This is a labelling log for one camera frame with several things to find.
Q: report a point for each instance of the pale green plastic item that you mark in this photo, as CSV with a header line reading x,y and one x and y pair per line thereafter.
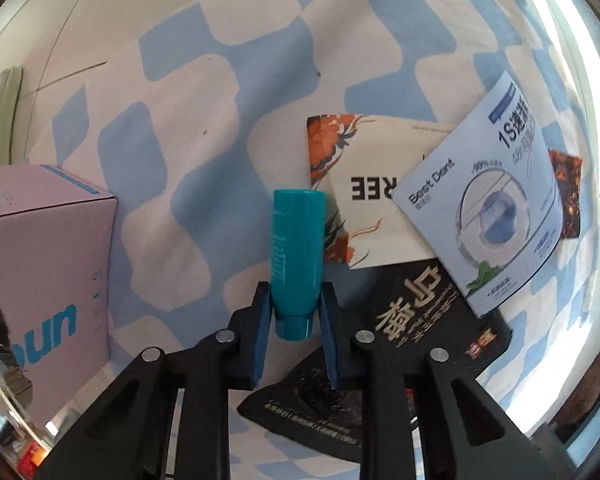
x,y
0,105

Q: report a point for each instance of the light blue pouch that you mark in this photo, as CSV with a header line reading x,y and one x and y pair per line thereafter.
x,y
480,210

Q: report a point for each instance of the white pouch with orange flowers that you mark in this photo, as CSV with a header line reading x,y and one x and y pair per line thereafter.
x,y
375,160

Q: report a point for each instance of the pink cardboard box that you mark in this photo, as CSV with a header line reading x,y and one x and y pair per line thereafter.
x,y
45,260

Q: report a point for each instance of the teal bottle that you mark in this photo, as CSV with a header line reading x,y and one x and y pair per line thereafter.
x,y
297,250

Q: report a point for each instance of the blue and white checked blanket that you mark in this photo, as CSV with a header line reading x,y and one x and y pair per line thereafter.
x,y
180,110

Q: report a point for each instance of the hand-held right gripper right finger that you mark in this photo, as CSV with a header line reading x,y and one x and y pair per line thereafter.
x,y
330,340

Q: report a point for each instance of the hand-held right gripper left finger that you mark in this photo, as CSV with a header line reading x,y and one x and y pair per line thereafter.
x,y
257,330

